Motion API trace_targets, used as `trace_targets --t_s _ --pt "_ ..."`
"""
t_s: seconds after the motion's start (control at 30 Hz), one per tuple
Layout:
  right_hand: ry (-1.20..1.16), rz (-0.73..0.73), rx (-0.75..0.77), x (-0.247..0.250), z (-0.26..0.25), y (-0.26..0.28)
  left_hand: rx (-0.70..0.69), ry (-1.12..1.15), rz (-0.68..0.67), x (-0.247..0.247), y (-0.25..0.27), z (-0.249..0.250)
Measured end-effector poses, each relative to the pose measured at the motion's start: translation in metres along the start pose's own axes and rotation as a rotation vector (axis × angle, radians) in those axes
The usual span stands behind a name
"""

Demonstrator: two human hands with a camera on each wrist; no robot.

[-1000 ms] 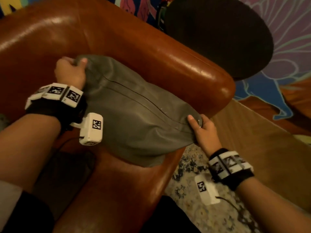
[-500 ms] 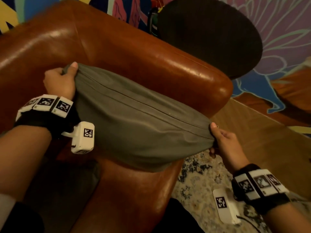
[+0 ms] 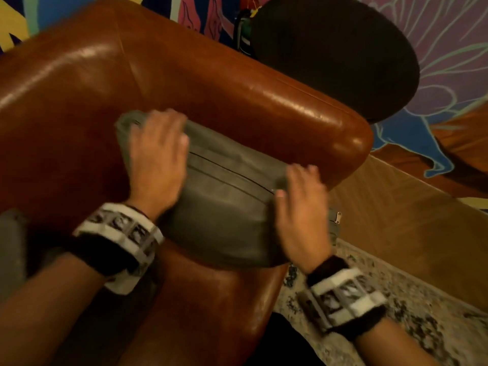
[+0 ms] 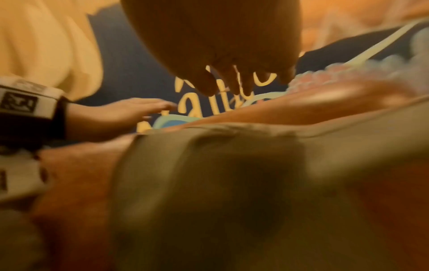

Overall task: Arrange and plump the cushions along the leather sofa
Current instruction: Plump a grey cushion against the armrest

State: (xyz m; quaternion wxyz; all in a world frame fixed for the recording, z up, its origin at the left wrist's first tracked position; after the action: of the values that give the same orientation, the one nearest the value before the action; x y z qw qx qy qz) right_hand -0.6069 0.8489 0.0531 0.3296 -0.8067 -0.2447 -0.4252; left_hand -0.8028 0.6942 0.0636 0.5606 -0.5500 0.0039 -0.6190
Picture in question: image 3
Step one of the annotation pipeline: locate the person's left hand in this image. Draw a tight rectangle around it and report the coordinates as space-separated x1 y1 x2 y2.
126 108 190 222

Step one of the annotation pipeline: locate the person's right hand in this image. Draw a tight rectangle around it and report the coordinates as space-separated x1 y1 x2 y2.
274 163 333 275

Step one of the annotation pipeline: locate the grey cushion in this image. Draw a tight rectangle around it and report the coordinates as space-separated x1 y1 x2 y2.
0 208 29 301
115 109 343 269

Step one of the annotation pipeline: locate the brown leather sofa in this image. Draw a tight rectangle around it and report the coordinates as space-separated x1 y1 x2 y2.
0 0 375 366

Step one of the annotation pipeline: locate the person's left forearm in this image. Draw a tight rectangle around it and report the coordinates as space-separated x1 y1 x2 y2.
0 252 107 366

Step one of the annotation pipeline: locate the patterned grey rug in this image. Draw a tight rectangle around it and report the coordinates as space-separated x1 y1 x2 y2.
272 239 488 366

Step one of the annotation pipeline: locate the green canister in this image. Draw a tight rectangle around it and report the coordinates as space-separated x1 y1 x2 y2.
233 9 255 57

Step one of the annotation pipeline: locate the round black side table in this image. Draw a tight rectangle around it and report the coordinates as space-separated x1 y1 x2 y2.
250 0 421 125

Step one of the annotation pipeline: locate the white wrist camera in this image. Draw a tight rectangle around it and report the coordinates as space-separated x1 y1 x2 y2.
103 259 153 296

